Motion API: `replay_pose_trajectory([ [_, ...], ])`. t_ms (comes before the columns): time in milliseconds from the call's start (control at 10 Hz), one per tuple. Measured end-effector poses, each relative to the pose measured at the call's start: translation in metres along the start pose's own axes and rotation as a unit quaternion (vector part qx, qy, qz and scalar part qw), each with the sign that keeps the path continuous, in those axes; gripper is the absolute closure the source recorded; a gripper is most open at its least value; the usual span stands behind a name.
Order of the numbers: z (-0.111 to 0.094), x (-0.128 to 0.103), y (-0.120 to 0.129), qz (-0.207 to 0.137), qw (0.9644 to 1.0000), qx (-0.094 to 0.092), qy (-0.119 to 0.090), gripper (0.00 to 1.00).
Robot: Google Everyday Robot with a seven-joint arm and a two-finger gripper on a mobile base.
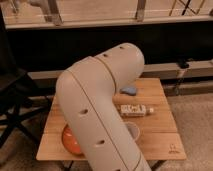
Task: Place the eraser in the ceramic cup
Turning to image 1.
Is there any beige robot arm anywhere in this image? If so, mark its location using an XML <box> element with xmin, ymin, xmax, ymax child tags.
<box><xmin>56</xmin><ymin>43</ymin><xmax>151</xmax><ymax>171</ymax></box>

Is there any blue eraser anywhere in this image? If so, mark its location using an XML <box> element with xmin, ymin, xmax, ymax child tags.
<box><xmin>120</xmin><ymin>86</ymin><xmax>137</xmax><ymax>96</ymax></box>

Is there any ceramic cup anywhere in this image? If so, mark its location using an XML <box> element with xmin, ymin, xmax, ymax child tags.
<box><xmin>125</xmin><ymin>122</ymin><xmax>140</xmax><ymax>141</ymax></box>

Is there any white labelled bottle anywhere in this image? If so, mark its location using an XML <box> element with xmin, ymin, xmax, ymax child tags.
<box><xmin>120</xmin><ymin>104</ymin><xmax>154</xmax><ymax>117</ymax></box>

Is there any orange bowl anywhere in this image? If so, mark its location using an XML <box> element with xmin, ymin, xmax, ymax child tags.
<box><xmin>62</xmin><ymin>125</ymin><xmax>83</xmax><ymax>155</ymax></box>

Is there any wooden folding table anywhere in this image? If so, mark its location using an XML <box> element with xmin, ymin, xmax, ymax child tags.
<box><xmin>36</xmin><ymin>78</ymin><xmax>186</xmax><ymax>161</ymax></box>

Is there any black folding chair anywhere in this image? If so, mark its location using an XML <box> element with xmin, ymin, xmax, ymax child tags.
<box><xmin>0</xmin><ymin>8</ymin><xmax>51</xmax><ymax>148</ymax></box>

